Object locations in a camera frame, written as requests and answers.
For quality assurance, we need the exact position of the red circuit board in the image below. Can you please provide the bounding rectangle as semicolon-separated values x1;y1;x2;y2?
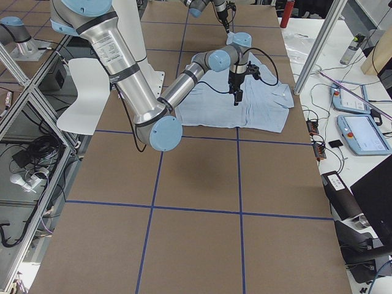
312;141;326;162
306;119;319;135

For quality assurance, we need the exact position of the black monitor stand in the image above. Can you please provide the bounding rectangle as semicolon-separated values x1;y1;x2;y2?
334;220;391;283

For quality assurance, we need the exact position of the teach pendant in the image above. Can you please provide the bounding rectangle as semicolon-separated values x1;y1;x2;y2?
336;114;391;156
331;80;371;114

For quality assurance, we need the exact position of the red circuit board lower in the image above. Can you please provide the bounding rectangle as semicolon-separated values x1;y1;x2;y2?
312;141;326;162

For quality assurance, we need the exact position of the red bottle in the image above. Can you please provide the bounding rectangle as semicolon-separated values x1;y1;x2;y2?
280;0;295;28

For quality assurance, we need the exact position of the clear water bottle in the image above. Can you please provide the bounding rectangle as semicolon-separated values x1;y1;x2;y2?
340;33;366;65

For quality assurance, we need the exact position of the aluminium frame post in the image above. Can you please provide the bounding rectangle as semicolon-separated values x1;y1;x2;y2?
293;0;347;95

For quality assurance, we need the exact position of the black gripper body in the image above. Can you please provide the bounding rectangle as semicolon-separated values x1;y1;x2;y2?
214;1;236;26
228;61;260;94

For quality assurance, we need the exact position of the small black device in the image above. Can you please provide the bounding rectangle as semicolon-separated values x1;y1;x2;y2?
328;140;344;148

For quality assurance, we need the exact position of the white camera pole base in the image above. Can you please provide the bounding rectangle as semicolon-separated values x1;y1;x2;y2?
107;1;165;103

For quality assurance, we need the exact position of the light blue button-up shirt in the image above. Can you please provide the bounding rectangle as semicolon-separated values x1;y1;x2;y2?
176;32;295;134

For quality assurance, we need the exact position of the black labelled box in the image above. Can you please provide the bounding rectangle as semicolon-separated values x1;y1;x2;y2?
321;171;363;220

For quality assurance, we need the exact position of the white plastic chair seat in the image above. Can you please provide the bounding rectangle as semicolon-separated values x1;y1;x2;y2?
56;58;110;135

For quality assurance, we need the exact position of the white power strip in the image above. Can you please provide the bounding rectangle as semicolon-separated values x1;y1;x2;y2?
10;171;48;193

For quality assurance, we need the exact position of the lower teach pendant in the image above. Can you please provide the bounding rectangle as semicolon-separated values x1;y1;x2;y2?
336;114;391;156

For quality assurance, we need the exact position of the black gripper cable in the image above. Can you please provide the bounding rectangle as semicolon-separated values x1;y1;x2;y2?
191;47;280;94

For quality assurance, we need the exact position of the wooden board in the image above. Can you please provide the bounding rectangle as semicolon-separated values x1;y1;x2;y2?
361;26;391;75

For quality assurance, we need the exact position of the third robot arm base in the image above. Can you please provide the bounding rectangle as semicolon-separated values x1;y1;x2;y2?
1;17;46;61

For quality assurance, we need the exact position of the upper teach pendant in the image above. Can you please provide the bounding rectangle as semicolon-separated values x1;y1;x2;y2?
331;80;371;114

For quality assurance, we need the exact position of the aluminium frame rail left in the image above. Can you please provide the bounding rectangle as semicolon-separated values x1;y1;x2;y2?
1;42;77;293

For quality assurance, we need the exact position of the red circuit board upper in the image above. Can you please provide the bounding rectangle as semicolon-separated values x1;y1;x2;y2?
306;119;319;135

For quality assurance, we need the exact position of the black monitor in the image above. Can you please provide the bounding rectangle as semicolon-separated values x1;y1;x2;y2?
350;156;391;245

